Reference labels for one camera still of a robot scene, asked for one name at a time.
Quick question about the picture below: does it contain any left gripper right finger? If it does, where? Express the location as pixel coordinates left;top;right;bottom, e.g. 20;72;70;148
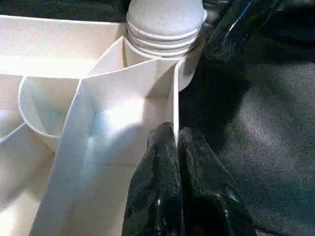
178;126;254;236

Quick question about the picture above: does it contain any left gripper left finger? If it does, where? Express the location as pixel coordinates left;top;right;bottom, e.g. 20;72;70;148
121;121;185;236

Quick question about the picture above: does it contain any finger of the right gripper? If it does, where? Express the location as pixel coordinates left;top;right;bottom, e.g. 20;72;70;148
203;0;286;65

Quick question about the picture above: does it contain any white plastic table leg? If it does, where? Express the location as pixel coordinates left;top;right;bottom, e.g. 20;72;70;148
126;0;208;60

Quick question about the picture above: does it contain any white plastic table top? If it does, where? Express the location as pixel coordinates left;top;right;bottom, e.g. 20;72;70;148
0;14;208;236

